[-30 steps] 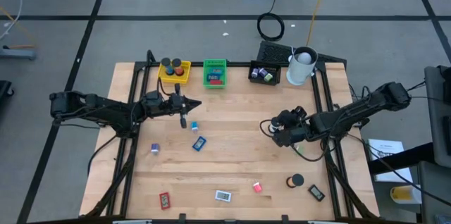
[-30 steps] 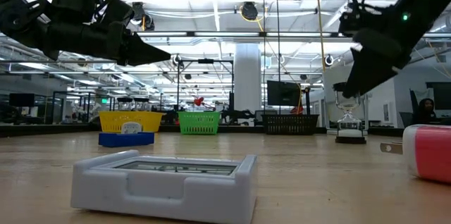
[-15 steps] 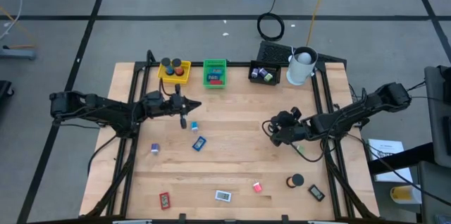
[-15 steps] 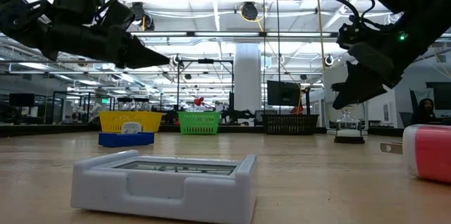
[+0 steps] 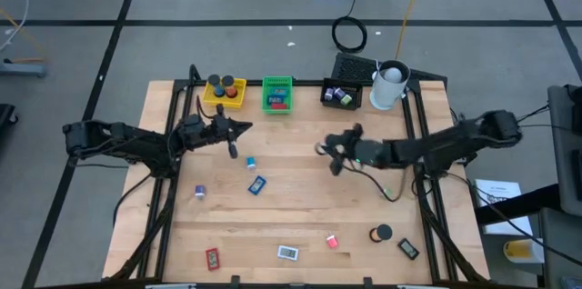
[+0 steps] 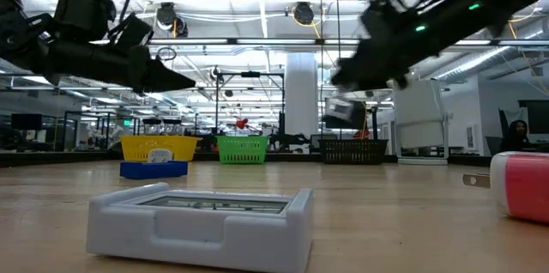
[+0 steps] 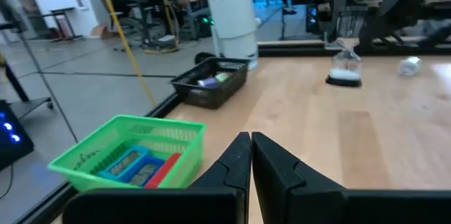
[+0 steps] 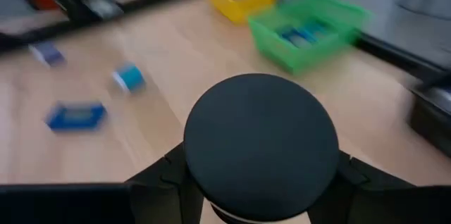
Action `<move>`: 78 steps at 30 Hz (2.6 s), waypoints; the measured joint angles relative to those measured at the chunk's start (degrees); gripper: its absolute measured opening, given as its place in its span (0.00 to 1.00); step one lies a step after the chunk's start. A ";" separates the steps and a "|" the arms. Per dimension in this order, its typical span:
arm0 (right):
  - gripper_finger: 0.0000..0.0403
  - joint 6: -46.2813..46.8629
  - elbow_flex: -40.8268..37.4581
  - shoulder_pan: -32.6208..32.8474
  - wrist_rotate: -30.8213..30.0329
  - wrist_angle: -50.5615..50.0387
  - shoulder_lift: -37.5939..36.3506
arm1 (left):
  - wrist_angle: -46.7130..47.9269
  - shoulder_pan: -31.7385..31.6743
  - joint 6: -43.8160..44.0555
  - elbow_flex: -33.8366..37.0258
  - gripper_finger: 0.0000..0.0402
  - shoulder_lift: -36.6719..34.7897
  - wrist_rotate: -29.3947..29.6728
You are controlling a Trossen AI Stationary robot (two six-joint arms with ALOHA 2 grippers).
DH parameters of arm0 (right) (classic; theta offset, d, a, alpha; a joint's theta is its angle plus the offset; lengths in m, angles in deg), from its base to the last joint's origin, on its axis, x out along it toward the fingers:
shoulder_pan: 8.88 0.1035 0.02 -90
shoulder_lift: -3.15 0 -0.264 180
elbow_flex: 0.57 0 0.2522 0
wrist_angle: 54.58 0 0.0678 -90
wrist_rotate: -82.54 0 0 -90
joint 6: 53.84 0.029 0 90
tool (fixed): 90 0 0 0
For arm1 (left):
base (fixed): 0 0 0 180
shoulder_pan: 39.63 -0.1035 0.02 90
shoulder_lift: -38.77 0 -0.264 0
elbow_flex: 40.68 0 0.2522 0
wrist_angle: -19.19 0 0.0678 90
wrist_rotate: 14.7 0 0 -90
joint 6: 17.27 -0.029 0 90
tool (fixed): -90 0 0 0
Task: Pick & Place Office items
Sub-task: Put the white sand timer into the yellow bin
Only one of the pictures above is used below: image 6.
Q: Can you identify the small black monitor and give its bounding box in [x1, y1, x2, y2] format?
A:
[10, 112, 44, 131]

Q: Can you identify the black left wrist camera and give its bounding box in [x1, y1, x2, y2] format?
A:
[106, 12, 154, 53]

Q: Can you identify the silver ventilation duct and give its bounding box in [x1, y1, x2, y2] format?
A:
[432, 27, 549, 86]

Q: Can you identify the black rig frame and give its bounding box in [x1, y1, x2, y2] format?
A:
[213, 65, 287, 137]

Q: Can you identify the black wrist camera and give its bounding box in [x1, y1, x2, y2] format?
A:
[359, 0, 408, 29]
[106, 12, 154, 53]

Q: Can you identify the pale cylindrical container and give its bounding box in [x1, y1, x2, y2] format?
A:
[392, 78, 451, 166]

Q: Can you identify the person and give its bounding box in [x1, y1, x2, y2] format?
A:
[499, 118, 534, 154]

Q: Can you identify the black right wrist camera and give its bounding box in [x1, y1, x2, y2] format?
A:
[359, 0, 408, 29]

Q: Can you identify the ceiling cable reel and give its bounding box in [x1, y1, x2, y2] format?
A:
[293, 1, 317, 26]
[154, 1, 190, 39]

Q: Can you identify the yellow plastic basket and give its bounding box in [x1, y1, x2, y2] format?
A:
[120, 135, 201, 163]

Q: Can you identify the pink plug charger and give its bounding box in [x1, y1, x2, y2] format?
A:
[462, 150, 549, 225]

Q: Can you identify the black plastic basket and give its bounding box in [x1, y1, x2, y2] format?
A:
[317, 138, 389, 166]

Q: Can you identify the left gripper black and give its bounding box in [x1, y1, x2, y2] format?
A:
[40, 42, 197, 94]

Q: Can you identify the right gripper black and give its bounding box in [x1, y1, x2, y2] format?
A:
[329, 6, 452, 93]

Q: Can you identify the large dark wall screen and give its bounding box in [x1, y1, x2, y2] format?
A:
[517, 99, 549, 136]

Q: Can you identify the green plastic basket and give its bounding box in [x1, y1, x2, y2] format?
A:
[215, 135, 269, 165]

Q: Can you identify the black aluminium table frame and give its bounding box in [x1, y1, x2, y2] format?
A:
[0, 149, 494, 168]

